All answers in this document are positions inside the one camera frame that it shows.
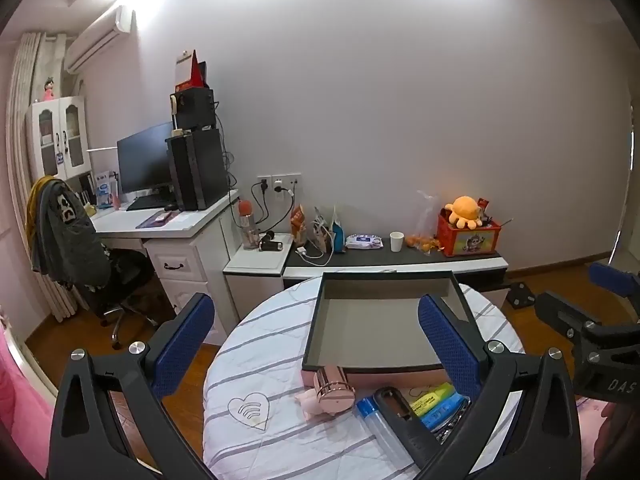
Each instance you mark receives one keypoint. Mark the small pink doll figure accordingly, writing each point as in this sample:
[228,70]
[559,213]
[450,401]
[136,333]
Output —
[49,90]

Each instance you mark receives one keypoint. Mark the purple mouse pad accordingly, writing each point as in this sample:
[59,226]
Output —
[155,220]

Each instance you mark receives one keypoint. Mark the red and white folders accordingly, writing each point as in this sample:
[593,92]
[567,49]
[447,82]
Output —
[190,72]

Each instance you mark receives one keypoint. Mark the small black speaker box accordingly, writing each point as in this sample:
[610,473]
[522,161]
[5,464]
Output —
[195,110]

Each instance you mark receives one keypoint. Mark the black computer monitor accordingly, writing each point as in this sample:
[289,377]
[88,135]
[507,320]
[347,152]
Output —
[145,157]

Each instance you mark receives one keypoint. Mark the black keyboard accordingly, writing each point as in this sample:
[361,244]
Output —
[147,203]

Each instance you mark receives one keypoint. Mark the black remote control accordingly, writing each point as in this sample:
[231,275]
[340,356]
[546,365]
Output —
[405,425]

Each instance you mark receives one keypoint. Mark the clear bag of small things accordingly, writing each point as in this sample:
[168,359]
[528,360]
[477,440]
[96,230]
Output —
[321,232]

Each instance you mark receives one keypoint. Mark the orange octopus plush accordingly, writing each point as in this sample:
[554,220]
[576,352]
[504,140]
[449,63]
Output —
[462,210]

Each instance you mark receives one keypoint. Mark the blue and white pouch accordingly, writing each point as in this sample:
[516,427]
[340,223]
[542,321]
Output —
[339,235]

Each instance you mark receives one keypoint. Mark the pink printed sheet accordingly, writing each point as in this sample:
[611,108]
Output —
[590,425]

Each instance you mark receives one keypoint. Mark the pile of small oranges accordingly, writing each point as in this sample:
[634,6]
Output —
[422,244]

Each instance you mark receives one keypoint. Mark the clear plastic bag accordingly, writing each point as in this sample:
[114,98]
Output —
[427,212]

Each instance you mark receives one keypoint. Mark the white glass-door cabinet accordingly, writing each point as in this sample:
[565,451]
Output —
[57,140]

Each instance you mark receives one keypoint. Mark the pale curtain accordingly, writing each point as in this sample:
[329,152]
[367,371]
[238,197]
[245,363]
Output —
[20,160]

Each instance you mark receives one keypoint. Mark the grey jacket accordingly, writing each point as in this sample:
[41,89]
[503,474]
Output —
[70,235]

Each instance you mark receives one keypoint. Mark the red printed storage box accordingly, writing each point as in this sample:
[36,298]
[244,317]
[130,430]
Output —
[467,240]

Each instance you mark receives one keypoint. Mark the white air conditioner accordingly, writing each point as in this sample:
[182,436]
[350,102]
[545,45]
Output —
[95,40]

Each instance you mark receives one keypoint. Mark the white wall outlet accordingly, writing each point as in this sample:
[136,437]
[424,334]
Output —
[280,181]

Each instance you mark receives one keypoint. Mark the pig doll in blue dress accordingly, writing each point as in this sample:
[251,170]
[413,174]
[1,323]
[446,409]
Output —
[309,406]

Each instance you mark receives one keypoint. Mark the blue and white carton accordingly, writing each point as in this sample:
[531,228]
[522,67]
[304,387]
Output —
[105,190]

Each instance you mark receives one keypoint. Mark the white low cabinet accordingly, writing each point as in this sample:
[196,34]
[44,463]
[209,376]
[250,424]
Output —
[255,280]

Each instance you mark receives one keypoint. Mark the black metal floor plate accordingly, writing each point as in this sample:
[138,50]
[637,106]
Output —
[520,295]

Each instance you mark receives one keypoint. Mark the black office chair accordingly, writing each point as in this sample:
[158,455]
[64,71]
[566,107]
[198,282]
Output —
[120,275]

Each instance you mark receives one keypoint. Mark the pink box with dark rim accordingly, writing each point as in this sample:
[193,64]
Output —
[380,325]

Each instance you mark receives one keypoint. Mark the white paper cup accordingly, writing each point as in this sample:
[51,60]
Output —
[396,242]

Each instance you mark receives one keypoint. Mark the clear tube with blue cap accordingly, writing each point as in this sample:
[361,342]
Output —
[375,420]

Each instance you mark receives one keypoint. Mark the clear bottle with orange cap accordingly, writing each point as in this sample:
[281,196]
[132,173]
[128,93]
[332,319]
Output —
[247,225]

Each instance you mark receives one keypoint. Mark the white desk with drawers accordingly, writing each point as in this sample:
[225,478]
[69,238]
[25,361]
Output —
[185,260]

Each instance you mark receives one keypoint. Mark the blue highlighter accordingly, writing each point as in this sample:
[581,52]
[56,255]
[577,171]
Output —
[440,410]

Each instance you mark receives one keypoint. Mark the person's right hand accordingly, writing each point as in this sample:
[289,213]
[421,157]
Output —
[612,427]

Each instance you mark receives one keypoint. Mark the wet wipes pack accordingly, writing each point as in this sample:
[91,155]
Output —
[364,242]

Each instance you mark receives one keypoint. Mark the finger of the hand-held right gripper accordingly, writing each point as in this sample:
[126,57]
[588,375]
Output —
[607,276]
[565,312]

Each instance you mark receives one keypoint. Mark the orange snack bag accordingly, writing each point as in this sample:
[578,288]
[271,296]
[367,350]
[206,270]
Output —
[298,225]

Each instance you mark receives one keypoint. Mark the yellow highlighter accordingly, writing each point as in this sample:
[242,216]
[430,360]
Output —
[431,394]

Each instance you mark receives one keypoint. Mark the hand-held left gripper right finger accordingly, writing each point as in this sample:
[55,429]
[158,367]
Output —
[447,345]

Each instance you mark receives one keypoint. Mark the small black gadget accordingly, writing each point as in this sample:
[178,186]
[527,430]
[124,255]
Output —
[270,242]

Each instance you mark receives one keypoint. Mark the rose gold round mirror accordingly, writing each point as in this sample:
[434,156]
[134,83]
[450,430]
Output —
[334,390]

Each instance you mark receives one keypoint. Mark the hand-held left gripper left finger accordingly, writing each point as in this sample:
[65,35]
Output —
[182,345]

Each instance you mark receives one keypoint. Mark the pink cloth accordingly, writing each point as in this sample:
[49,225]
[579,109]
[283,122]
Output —
[22,410]

